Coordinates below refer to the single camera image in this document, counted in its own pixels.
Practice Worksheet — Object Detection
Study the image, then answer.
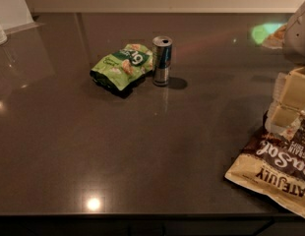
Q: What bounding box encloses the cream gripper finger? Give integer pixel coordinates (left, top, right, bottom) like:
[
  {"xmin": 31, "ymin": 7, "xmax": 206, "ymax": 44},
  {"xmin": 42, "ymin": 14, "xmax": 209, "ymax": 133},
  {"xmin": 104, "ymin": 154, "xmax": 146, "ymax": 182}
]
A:
[
  {"xmin": 265, "ymin": 73, "xmax": 286, "ymax": 133},
  {"xmin": 272, "ymin": 67, "xmax": 305, "ymax": 128}
]

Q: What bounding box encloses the silver blue redbull can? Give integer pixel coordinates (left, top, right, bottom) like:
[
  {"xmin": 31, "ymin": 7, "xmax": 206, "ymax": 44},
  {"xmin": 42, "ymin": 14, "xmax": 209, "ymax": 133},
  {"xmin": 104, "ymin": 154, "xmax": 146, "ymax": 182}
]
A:
[{"xmin": 152, "ymin": 36, "xmax": 172, "ymax": 87}]

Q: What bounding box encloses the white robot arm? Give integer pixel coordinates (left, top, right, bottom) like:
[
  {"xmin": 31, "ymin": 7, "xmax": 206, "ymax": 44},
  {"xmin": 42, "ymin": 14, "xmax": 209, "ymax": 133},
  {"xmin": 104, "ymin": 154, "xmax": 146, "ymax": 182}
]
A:
[{"xmin": 262, "ymin": 1, "xmax": 305, "ymax": 133}]

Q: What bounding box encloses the brown cream chip bag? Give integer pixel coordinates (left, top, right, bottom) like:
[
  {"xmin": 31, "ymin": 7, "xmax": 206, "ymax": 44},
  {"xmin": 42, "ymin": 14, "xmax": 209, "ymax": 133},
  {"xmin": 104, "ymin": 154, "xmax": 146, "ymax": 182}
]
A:
[{"xmin": 224, "ymin": 111, "xmax": 305, "ymax": 218}]

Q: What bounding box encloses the green snack bag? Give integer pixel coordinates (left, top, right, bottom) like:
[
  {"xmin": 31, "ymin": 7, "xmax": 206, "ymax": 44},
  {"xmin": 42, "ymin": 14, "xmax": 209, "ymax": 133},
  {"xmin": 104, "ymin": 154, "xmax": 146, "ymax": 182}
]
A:
[{"xmin": 90, "ymin": 44, "xmax": 153, "ymax": 91}]

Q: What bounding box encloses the white board leaning on wall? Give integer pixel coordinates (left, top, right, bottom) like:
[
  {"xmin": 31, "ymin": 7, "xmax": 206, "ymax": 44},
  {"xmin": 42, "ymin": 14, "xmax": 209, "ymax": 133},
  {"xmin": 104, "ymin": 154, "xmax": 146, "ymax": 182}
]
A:
[{"xmin": 0, "ymin": 0, "xmax": 34, "ymax": 30}]

